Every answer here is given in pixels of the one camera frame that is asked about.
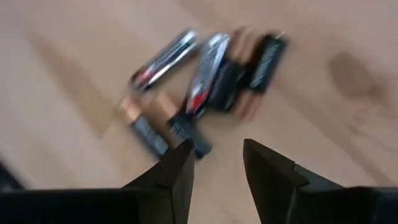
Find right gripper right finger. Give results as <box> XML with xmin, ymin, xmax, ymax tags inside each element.
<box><xmin>243</xmin><ymin>138</ymin><xmax>398</xmax><ymax>224</ymax></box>

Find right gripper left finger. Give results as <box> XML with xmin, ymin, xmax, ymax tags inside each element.
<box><xmin>0</xmin><ymin>139</ymin><xmax>197</xmax><ymax>224</ymax></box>

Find black copper AA battery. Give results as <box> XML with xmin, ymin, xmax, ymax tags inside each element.
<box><xmin>148</xmin><ymin>92</ymin><xmax>213</xmax><ymax>160</ymax></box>
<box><xmin>235</xmin><ymin>30</ymin><xmax>289</xmax><ymax>123</ymax></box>
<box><xmin>117</xmin><ymin>95</ymin><xmax>171</xmax><ymax>159</ymax></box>
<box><xmin>210</xmin><ymin>26</ymin><xmax>259</xmax><ymax>113</ymax></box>

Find silver AA battery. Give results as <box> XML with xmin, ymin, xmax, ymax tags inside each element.
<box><xmin>185</xmin><ymin>32</ymin><xmax>231</xmax><ymax>118</ymax></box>
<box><xmin>128</xmin><ymin>28</ymin><xmax>200</xmax><ymax>91</ymax></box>

